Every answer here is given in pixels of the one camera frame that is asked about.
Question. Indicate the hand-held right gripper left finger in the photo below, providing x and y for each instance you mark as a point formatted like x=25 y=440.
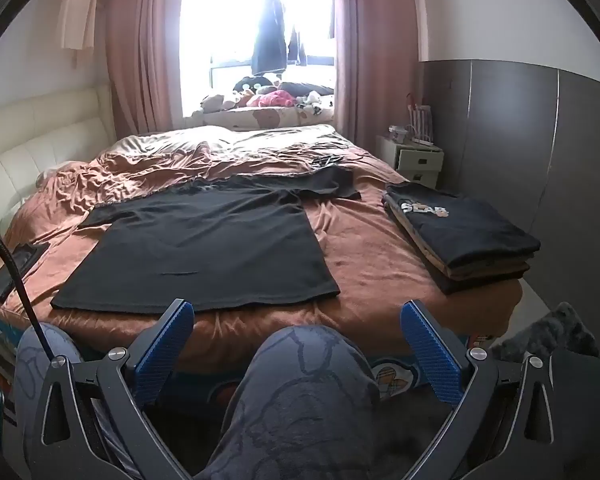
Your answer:
x=164 y=352

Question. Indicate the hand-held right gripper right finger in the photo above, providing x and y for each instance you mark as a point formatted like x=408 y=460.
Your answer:
x=430 y=355

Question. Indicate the black waffle-knit T-shirt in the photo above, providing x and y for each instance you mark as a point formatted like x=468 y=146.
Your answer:
x=205 y=245

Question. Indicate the folded dark garment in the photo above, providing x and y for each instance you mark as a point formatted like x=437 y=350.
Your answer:
x=470 y=286

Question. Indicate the brown fleece blanket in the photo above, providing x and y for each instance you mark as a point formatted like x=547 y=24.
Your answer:
x=375 y=260

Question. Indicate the person's left leg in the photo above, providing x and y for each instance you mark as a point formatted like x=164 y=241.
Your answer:
x=37 y=355

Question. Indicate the person's leg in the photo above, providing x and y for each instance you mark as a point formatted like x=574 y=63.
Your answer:
x=300 y=400
x=37 y=355

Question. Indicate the folded black printed T-shirt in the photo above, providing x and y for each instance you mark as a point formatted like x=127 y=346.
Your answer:
x=470 y=230

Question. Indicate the dark grey fuzzy cloth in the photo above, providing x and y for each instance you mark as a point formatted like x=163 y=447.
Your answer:
x=560 y=327

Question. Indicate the person's right leg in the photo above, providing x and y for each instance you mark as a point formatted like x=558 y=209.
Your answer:
x=300 y=400

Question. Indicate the black flat case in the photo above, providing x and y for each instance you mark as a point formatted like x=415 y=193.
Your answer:
x=10 y=272

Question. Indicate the white nightstand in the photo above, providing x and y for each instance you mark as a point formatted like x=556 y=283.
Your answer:
x=420 y=162

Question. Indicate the brown satin duvet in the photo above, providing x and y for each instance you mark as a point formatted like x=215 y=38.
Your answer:
x=180 y=152

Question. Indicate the small white container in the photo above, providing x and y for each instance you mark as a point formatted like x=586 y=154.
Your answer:
x=397 y=133

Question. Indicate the white and red rack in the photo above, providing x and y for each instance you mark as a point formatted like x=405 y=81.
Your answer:
x=422 y=120

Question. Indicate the cream padded headboard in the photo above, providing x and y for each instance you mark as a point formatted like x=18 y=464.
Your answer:
x=40 y=130

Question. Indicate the pile of plush toys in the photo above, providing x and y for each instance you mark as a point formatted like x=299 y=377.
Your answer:
x=275 y=99

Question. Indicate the pink curtain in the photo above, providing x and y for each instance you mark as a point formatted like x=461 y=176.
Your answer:
x=375 y=60
x=140 y=50

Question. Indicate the small dark hanging garment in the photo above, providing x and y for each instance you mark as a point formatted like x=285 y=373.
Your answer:
x=296 y=47

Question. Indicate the large dark hanging garment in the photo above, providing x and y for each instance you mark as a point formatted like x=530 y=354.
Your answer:
x=270 y=35

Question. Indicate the bright window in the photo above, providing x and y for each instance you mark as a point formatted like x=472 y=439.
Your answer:
x=220 y=20

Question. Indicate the beige hanging cloth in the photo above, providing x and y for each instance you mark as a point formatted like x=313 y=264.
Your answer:
x=80 y=15

